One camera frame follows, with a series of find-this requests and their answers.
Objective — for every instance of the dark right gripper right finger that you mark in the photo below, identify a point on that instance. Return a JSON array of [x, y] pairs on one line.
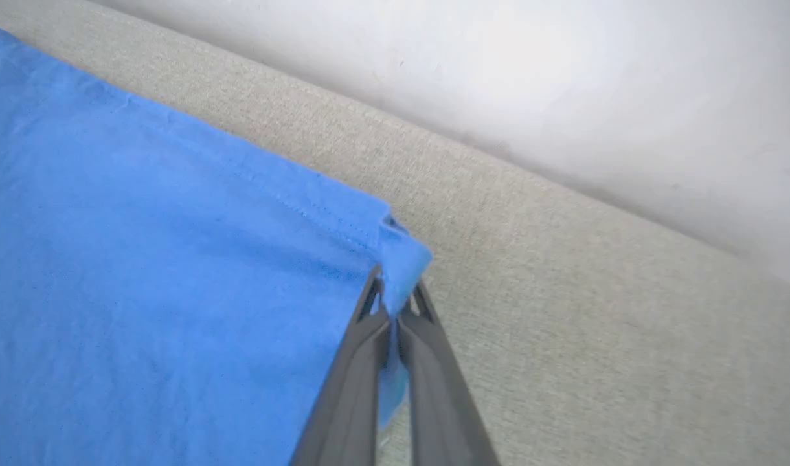
[[440, 401]]

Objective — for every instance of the grey fabric sofa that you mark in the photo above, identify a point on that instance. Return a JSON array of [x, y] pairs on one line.
[[596, 323]]

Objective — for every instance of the blue shirt white red trim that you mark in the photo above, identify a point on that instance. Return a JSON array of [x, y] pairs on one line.
[[142, 278]]

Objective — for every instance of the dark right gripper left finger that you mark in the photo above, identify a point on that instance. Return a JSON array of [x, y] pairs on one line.
[[349, 395]]

